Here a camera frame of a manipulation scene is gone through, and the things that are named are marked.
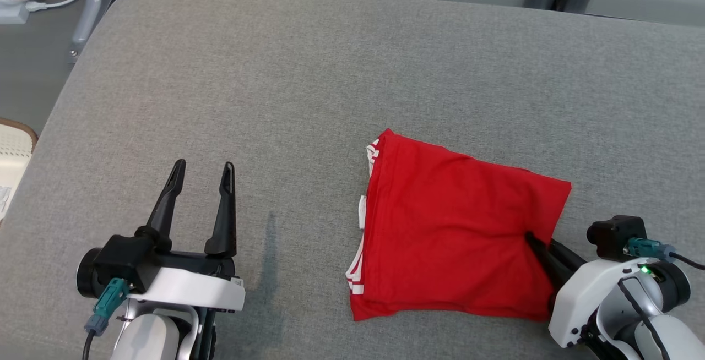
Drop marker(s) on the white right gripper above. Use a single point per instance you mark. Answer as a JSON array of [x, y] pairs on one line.
[[584, 299]]

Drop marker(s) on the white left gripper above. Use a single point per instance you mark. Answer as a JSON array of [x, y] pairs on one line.
[[193, 288]]

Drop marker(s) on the red shirt with white trim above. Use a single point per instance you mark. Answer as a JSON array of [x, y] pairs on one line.
[[451, 228]]

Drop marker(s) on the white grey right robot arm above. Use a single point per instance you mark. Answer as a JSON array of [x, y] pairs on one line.
[[661, 321]]

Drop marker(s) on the white basket with brown rim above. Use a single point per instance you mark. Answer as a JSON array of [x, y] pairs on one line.
[[14, 167]]

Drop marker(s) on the white power strip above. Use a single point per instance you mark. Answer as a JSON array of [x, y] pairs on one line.
[[12, 13]]

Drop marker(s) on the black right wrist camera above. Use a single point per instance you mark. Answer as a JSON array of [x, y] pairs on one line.
[[614, 236]]

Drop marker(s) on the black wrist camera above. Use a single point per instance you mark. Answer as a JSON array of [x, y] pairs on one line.
[[121, 261], [614, 236]]

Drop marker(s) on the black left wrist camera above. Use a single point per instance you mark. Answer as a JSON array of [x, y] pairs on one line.
[[121, 261]]

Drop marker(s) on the grey metal frame leg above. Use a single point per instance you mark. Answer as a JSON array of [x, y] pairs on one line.
[[91, 2]]

